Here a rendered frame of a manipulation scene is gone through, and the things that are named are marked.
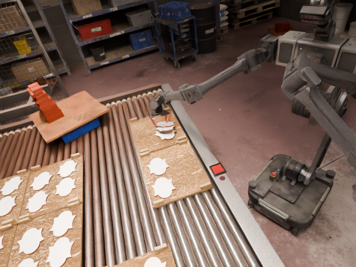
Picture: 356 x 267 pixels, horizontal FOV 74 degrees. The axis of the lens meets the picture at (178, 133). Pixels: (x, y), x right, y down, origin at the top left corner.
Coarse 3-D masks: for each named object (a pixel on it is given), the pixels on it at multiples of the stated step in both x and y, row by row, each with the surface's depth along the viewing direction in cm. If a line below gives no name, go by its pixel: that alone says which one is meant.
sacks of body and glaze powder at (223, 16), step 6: (222, 6) 543; (222, 12) 548; (222, 18) 553; (180, 24) 526; (186, 24) 525; (222, 24) 562; (168, 30) 595; (174, 30) 572; (180, 30) 536; (186, 30) 534; (222, 30) 575; (174, 36) 578; (186, 36) 542
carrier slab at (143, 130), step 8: (144, 120) 186; (160, 120) 183; (168, 120) 182; (176, 120) 180; (136, 128) 180; (144, 128) 179; (152, 128) 177; (176, 128) 173; (136, 136) 173; (144, 136) 171; (152, 136) 170; (176, 136) 166; (136, 144) 166; (144, 144) 165; (152, 144) 164; (160, 144) 162; (168, 144) 161; (176, 144) 162; (152, 152) 159
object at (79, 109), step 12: (72, 96) 212; (84, 96) 209; (60, 108) 199; (72, 108) 196; (84, 108) 193; (96, 108) 191; (36, 120) 189; (60, 120) 184; (72, 120) 182; (84, 120) 179; (48, 132) 174; (60, 132) 171
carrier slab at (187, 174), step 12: (156, 156) 154; (168, 156) 152; (180, 156) 151; (192, 156) 149; (144, 168) 147; (168, 168) 144; (180, 168) 143; (192, 168) 142; (180, 180) 136; (192, 180) 135; (204, 180) 134; (180, 192) 130; (192, 192) 129
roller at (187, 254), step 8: (136, 104) 209; (168, 208) 126; (176, 216) 121; (176, 224) 118; (176, 232) 115; (184, 232) 116; (184, 240) 111; (184, 248) 108; (184, 256) 106; (192, 256) 106; (192, 264) 103
